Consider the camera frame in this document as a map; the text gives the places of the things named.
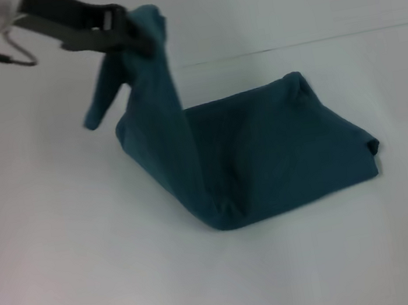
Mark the teal blue t-shirt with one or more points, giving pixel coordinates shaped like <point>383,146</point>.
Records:
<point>246,145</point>

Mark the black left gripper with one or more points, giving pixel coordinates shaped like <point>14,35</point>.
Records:
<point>78,24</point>

